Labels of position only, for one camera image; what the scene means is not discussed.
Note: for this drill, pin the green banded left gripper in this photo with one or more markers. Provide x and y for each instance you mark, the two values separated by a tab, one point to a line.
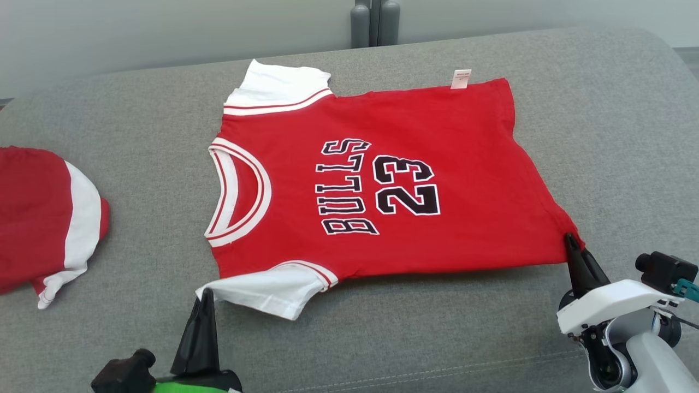
191	385

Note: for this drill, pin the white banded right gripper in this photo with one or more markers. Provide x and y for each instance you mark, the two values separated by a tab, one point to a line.
611	303

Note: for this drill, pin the red Bulls 23 jersey shirt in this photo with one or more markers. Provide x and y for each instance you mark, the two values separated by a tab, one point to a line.
464	164

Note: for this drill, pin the red shorts with white stripe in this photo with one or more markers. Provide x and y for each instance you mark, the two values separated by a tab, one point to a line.
33	218

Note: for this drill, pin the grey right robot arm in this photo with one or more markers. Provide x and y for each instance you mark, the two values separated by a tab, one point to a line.
655	365

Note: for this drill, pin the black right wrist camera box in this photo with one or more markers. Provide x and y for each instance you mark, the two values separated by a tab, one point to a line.
663	270

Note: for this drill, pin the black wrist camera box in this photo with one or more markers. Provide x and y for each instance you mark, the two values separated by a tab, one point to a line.
120	376
663	270

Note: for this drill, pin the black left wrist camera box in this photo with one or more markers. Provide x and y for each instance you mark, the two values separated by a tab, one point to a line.
120	376

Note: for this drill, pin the grey double metal partition post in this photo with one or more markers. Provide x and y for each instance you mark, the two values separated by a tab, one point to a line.
374	22

